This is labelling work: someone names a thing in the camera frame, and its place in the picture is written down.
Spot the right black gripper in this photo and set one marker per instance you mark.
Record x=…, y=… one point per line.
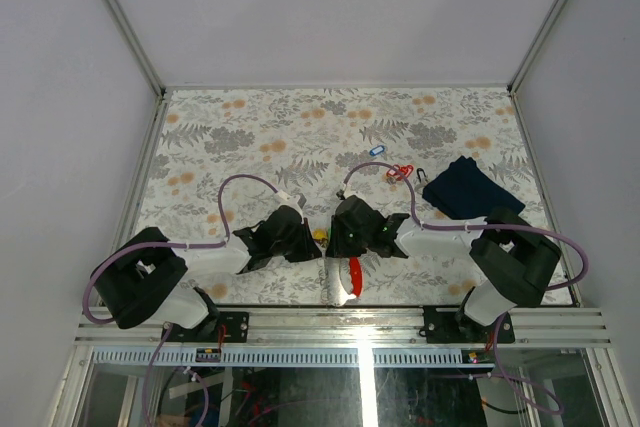
x=337, y=245

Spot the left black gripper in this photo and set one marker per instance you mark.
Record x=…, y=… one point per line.
x=310, y=248

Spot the yellow key tag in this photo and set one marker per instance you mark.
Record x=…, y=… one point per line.
x=320, y=235

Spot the metal key holder red handle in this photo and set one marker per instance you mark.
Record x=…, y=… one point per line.
x=338, y=290

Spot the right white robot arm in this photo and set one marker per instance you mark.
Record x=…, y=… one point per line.
x=517, y=263

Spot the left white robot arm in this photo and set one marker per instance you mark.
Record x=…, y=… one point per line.
x=152, y=277

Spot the red key tags bunch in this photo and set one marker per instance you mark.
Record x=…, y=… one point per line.
x=399, y=173

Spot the blue key tag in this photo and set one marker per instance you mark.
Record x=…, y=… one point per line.
x=377, y=150

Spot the dark blue cloth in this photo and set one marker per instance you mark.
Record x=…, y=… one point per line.
x=464, y=192

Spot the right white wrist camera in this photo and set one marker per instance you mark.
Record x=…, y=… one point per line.
x=341, y=194

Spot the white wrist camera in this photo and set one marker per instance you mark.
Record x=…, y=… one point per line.
x=341, y=194
x=296, y=201

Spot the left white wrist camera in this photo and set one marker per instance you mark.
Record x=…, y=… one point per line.
x=296, y=201

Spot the aluminium front rail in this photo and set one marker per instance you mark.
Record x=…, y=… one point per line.
x=543, y=327

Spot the grey slotted cable duct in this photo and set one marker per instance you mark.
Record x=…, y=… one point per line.
x=289, y=357

